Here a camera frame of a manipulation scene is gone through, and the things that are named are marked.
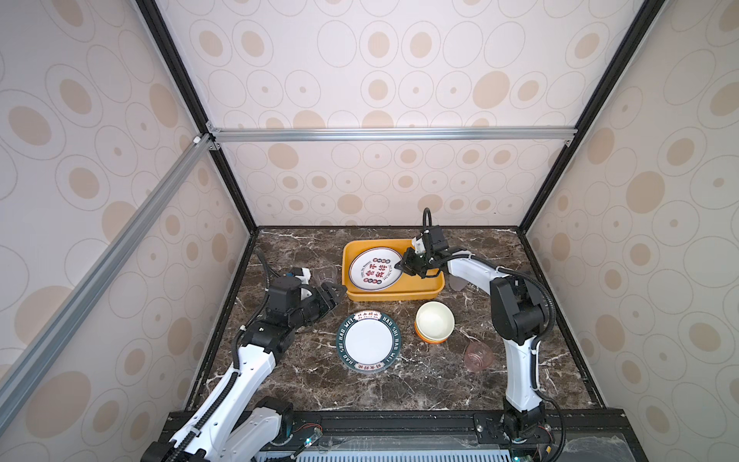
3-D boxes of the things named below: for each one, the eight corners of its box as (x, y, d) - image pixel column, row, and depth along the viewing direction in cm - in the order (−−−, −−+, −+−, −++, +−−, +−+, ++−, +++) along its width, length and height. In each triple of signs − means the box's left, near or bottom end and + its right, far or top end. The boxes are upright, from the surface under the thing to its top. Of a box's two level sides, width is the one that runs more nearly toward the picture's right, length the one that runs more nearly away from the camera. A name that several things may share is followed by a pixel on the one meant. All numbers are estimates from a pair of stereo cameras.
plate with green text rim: (335, 372, 85) (333, 369, 82) (340, 315, 97) (339, 310, 94) (401, 372, 85) (402, 369, 82) (398, 315, 97) (398, 310, 94)
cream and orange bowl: (415, 349, 89) (419, 334, 81) (412, 317, 96) (415, 300, 88) (450, 349, 89) (458, 335, 81) (445, 317, 96) (451, 300, 88)
